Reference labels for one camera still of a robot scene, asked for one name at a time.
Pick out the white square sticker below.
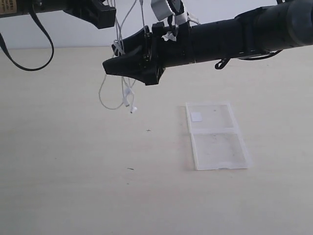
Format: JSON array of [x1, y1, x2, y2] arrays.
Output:
[[190, 112, 202, 122]]

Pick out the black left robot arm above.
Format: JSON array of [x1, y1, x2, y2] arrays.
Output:
[[0, 0, 142, 56]]

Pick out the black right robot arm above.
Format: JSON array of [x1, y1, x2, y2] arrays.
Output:
[[103, 0, 313, 86]]

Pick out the white wired earphones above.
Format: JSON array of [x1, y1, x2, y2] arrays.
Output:
[[98, 0, 146, 114]]

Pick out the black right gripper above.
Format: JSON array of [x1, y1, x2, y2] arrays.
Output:
[[102, 22, 191, 86]]

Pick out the clear plastic storage case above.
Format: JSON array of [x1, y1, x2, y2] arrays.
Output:
[[185, 102, 252, 170]]

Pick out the black looping cable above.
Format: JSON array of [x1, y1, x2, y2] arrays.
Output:
[[0, 2, 54, 72]]

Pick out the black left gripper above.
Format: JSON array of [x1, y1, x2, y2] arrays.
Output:
[[64, 0, 116, 29]]

